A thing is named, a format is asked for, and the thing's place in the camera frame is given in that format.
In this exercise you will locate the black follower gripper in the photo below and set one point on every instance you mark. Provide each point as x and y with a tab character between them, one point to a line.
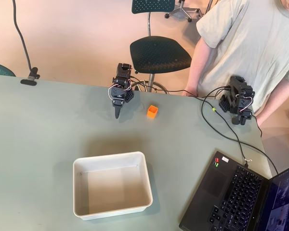
117	103

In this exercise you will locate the small orange cube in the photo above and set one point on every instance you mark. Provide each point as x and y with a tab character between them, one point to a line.
152	113

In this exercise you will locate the black leader robot arm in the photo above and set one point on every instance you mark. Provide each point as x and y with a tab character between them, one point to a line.
238	89

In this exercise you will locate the person's right forearm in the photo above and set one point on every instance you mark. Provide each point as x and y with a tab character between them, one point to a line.
195	72

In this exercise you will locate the person's left forearm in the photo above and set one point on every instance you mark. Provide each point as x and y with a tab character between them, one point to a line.
277	101

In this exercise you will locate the black follower robot arm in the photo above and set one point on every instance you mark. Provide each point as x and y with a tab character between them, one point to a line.
124	72

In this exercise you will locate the white rectangular tray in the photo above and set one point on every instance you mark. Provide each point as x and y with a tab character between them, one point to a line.
110	185

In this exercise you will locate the person's right hand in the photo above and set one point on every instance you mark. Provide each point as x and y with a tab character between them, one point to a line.
190	92

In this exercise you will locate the person's left hand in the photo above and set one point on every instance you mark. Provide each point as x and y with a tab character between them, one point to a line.
259	120

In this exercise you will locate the dark perforated swivel chair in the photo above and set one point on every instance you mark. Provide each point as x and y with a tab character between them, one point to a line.
159	55

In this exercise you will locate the black gooseneck clamp holder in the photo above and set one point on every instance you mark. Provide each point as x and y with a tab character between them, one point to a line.
30	78

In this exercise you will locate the chrome castor chair base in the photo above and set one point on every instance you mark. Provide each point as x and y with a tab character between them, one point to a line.
183	10

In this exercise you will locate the teal chair edge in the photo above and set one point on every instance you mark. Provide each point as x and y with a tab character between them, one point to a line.
1	69

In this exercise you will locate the black laptop computer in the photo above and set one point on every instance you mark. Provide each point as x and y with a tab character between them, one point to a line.
233	192

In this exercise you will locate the person in grey-green t-shirt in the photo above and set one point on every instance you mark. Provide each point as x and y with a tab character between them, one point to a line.
250	48

